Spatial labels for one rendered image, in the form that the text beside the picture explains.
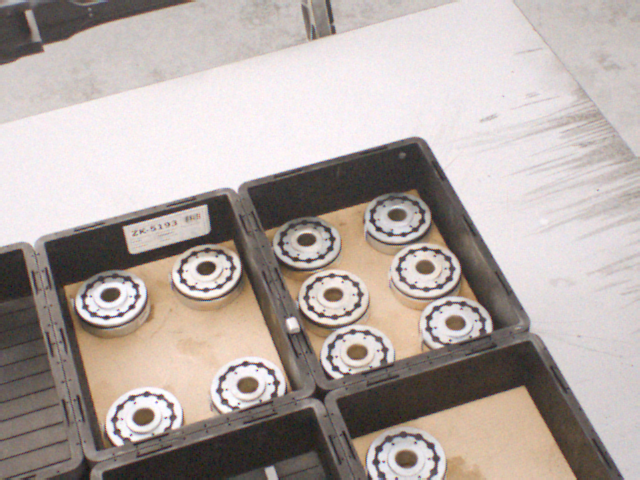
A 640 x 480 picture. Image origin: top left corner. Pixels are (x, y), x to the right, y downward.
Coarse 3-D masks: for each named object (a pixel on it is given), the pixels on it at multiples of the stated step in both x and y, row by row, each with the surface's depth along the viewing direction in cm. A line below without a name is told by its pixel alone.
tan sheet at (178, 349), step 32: (160, 288) 183; (160, 320) 179; (192, 320) 179; (224, 320) 179; (256, 320) 178; (96, 352) 176; (128, 352) 175; (160, 352) 175; (192, 352) 175; (224, 352) 175; (256, 352) 174; (96, 384) 172; (128, 384) 172; (160, 384) 172; (192, 384) 171; (288, 384) 171; (192, 416) 168
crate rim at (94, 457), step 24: (216, 192) 182; (120, 216) 179; (144, 216) 180; (240, 216) 180; (48, 240) 177; (48, 264) 174; (264, 264) 172; (48, 288) 171; (264, 288) 170; (288, 336) 165; (72, 360) 163; (72, 384) 160; (312, 384) 158; (240, 408) 156; (264, 408) 156; (168, 432) 154; (192, 432) 154; (96, 456) 153
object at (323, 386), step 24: (384, 144) 187; (408, 144) 187; (312, 168) 184; (432, 168) 183; (240, 192) 182; (264, 240) 175; (480, 240) 174; (288, 288) 169; (504, 288) 169; (288, 312) 166; (480, 336) 162; (504, 336) 162; (312, 360) 161; (408, 360) 160; (336, 384) 158
